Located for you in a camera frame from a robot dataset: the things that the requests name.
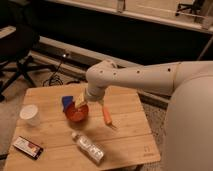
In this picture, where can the distant black chair base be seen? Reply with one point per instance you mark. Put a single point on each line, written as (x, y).
(196, 7)

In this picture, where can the white paper cup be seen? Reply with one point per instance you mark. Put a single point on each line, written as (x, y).
(30, 114)

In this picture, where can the black snack packet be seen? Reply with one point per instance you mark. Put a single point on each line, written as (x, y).
(28, 147)

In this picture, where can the black office chair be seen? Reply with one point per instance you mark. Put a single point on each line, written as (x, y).
(15, 47)

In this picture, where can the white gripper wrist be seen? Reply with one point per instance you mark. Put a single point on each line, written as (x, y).
(94, 96)

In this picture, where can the red ceramic bowl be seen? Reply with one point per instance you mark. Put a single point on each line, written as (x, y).
(76, 114)

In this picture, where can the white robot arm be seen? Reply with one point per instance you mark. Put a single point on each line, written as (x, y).
(188, 137)

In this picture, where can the clear plastic water bottle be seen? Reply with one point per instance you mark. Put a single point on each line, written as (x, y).
(88, 147)

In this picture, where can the blue object in bowl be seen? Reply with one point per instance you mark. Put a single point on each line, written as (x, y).
(66, 101)

